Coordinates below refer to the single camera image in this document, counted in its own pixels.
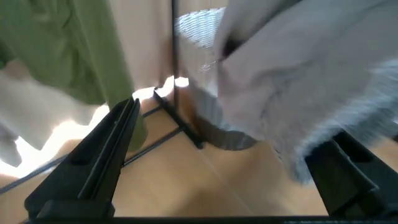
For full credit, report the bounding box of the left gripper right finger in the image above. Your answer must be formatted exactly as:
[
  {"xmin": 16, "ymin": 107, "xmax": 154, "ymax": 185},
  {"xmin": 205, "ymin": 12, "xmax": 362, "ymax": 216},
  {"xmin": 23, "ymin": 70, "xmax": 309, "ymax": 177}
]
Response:
[{"xmin": 304, "ymin": 130, "xmax": 398, "ymax": 217}]

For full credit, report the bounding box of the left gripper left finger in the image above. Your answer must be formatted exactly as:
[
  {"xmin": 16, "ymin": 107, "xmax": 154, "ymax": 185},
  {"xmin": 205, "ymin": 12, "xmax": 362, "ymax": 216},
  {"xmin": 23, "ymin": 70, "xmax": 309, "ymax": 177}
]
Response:
[{"xmin": 24, "ymin": 97, "xmax": 141, "ymax": 219}]

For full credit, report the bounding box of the black clothes rack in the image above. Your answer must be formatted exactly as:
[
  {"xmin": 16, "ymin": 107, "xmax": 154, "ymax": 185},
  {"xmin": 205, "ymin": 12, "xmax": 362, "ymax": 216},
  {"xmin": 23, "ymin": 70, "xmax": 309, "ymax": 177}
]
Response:
[{"xmin": 0, "ymin": 0, "xmax": 206, "ymax": 195}]

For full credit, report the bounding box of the pale grey garment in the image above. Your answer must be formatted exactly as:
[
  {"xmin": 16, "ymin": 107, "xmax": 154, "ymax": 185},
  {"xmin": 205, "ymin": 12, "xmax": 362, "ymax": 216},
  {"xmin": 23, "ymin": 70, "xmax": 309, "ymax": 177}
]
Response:
[{"xmin": 213, "ymin": 0, "xmax": 398, "ymax": 185}]

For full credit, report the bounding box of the beige curtain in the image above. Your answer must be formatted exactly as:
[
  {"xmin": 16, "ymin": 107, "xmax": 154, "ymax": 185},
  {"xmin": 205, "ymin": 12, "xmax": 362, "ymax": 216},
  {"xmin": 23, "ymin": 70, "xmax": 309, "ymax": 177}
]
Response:
[{"xmin": 0, "ymin": 0, "xmax": 230, "ymax": 169}]

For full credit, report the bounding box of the white laundry basket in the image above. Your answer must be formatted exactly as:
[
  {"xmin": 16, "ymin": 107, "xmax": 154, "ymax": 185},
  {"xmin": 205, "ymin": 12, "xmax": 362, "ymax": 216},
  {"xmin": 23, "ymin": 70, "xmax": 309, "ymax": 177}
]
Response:
[{"xmin": 173, "ymin": 7, "xmax": 259, "ymax": 152}]

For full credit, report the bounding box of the green sleeveless shirt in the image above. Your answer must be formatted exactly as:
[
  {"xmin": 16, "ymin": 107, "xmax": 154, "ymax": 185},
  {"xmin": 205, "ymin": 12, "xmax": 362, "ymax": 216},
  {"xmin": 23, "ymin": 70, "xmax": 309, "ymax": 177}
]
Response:
[{"xmin": 0, "ymin": 0, "xmax": 149, "ymax": 152}]

